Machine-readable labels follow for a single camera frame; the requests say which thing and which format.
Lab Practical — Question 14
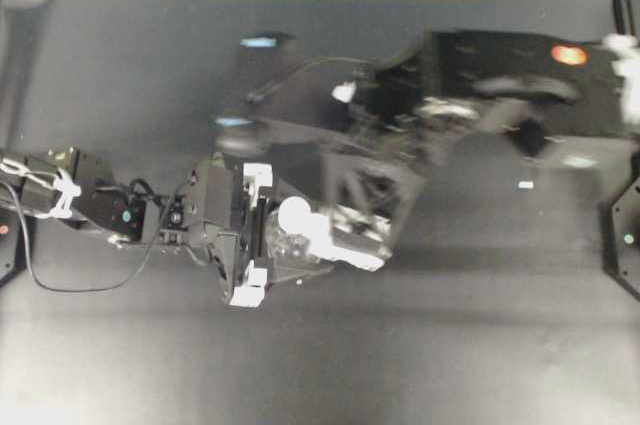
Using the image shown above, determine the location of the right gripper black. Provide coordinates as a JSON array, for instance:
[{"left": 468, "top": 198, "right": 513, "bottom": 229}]
[{"left": 307, "top": 31, "right": 480, "bottom": 272}]

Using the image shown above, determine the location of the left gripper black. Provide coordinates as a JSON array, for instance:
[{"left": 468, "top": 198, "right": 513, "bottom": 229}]
[{"left": 187, "top": 117, "right": 350, "bottom": 307}]

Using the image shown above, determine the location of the white bottle cap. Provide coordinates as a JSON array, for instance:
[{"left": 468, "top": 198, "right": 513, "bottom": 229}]
[{"left": 277, "top": 196, "right": 311, "bottom": 235}]

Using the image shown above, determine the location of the clear plastic bottle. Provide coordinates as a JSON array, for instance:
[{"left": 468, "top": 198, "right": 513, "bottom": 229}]
[{"left": 264, "top": 209, "right": 323, "bottom": 267}]

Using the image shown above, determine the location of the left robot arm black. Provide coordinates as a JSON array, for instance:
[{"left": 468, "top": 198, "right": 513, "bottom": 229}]
[{"left": 1, "top": 148, "right": 338, "bottom": 308}]

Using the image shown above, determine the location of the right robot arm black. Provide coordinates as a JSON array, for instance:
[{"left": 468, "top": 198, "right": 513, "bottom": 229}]
[{"left": 304, "top": 30, "right": 639, "bottom": 271}]

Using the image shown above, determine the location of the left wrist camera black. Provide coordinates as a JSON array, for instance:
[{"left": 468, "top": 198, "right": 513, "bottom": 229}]
[{"left": 157, "top": 195, "right": 188, "bottom": 253}]

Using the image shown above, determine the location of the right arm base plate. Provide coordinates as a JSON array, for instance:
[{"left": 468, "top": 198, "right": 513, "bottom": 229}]
[{"left": 604, "top": 152, "right": 639, "bottom": 301}]

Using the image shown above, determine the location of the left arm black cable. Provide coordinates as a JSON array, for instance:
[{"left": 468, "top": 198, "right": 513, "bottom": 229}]
[{"left": 0, "top": 179, "right": 176, "bottom": 292}]

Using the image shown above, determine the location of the black frame rail right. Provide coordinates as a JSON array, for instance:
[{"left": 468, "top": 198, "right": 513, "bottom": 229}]
[{"left": 612, "top": 0, "right": 639, "bottom": 38}]

